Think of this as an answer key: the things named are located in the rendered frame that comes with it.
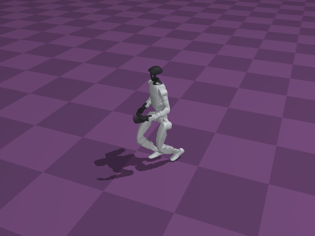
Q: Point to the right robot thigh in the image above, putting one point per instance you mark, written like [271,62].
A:
[143,127]

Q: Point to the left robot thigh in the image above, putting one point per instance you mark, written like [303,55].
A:
[161,133]

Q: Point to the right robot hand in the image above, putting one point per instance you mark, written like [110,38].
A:
[141,109]

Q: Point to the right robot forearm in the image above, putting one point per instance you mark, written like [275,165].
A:
[148,102]

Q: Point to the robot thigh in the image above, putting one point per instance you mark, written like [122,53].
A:
[161,133]
[143,127]

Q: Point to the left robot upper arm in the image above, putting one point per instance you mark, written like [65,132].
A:
[164,97]

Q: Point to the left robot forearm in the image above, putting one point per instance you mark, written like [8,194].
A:
[159,114]

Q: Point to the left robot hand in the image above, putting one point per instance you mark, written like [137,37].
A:
[141,119]

